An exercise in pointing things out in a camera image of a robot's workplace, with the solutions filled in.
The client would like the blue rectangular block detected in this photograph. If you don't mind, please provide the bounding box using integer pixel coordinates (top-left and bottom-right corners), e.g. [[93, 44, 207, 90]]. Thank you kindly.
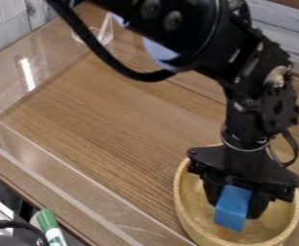
[[214, 184, 251, 232]]

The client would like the green white marker pen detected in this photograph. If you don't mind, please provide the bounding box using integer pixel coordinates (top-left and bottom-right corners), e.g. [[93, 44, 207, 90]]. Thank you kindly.
[[36, 209, 68, 246]]

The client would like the brown wooden bowl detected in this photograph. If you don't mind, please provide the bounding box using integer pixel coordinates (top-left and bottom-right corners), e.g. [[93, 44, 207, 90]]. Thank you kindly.
[[172, 143, 299, 246]]

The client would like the clear acrylic tray wall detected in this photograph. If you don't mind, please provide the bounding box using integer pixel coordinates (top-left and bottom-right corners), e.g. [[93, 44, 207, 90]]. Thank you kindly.
[[0, 122, 195, 246]]

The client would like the black cable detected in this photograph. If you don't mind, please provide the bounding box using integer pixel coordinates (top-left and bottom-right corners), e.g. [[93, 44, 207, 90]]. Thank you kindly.
[[266, 129, 299, 169]]

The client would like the clear acrylic corner bracket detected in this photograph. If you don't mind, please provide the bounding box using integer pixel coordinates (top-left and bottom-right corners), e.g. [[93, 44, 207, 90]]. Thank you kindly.
[[69, 12, 116, 46]]

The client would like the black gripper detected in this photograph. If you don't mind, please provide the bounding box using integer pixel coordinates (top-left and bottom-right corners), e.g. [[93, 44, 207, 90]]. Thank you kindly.
[[185, 144, 299, 219]]

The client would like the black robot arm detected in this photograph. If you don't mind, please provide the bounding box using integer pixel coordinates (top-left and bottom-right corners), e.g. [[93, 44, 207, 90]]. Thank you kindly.
[[47, 0, 299, 219]]

